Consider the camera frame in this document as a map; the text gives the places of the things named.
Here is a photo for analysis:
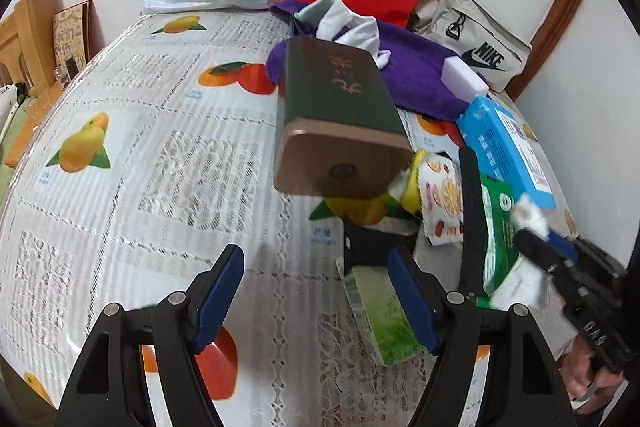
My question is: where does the brown printed board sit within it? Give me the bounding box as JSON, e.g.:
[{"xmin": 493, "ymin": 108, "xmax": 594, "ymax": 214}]
[{"xmin": 52, "ymin": 0, "xmax": 94, "ymax": 82}]

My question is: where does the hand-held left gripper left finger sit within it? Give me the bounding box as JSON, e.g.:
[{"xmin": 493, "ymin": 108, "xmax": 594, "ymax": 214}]
[{"xmin": 55, "ymin": 244, "xmax": 246, "ymax": 427}]

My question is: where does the fruit print wipe packet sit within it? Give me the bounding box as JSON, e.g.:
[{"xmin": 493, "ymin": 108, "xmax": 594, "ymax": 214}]
[{"xmin": 417, "ymin": 154, "xmax": 467, "ymax": 249}]

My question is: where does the dark green tin box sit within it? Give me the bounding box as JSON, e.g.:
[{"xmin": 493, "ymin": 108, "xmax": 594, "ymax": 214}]
[{"xmin": 273, "ymin": 38, "xmax": 413, "ymax": 200}]

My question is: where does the dark green tissue packet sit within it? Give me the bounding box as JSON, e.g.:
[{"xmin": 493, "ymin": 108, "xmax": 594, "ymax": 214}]
[{"xmin": 479, "ymin": 174, "xmax": 526, "ymax": 297}]

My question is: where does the white sponge block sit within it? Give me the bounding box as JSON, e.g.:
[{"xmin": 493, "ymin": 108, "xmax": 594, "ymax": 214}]
[{"xmin": 442, "ymin": 56, "xmax": 488, "ymax": 101}]

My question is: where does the wooden chair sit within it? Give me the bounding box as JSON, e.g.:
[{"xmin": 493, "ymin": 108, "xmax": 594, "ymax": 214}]
[{"xmin": 0, "ymin": 0, "xmax": 67, "ymax": 104}]

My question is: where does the fruit print tablecloth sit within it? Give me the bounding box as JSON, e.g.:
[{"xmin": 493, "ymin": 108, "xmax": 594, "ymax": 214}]
[{"xmin": 0, "ymin": 9, "xmax": 591, "ymax": 427}]

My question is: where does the grey-green cloth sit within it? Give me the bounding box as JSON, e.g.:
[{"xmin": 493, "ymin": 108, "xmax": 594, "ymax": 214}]
[{"xmin": 294, "ymin": 0, "xmax": 342, "ymax": 38}]

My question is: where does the purple towel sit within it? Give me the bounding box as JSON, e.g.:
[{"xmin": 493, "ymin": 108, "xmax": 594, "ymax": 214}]
[{"xmin": 265, "ymin": 0, "xmax": 478, "ymax": 120}]

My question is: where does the person's right hand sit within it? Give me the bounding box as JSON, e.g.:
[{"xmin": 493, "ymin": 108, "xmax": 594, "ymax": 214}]
[{"xmin": 569, "ymin": 337, "xmax": 626, "ymax": 410}]

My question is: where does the white cloth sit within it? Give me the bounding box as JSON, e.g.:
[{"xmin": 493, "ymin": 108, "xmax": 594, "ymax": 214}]
[{"xmin": 319, "ymin": 2, "xmax": 393, "ymax": 70}]

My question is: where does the blue cardboard box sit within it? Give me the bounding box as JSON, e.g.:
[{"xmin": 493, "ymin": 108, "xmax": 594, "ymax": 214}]
[{"xmin": 456, "ymin": 96, "xmax": 557, "ymax": 212}]

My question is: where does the beige sports bag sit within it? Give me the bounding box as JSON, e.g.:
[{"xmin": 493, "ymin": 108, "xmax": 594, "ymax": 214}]
[{"xmin": 409, "ymin": 0, "xmax": 533, "ymax": 94}]

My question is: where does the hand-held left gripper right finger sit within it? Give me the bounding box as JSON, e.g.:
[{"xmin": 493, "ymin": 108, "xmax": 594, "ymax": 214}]
[{"xmin": 386, "ymin": 246, "xmax": 573, "ymax": 427}]

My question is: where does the yellow pouch with black straps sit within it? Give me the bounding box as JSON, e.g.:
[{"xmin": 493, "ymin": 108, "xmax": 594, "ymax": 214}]
[{"xmin": 324, "ymin": 149, "xmax": 427, "ymax": 229}]

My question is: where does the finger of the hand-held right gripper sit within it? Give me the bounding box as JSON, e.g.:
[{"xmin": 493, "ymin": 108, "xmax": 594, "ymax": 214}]
[
  {"xmin": 546, "ymin": 229, "xmax": 577, "ymax": 264},
  {"xmin": 514, "ymin": 229, "xmax": 568, "ymax": 295}
]

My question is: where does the light green tissue pack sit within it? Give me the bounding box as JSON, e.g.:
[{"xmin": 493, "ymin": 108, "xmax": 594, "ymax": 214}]
[{"xmin": 336, "ymin": 264, "xmax": 432, "ymax": 366}]

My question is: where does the black strap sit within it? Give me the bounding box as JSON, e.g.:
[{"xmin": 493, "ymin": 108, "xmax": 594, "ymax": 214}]
[{"xmin": 457, "ymin": 147, "xmax": 490, "ymax": 299}]

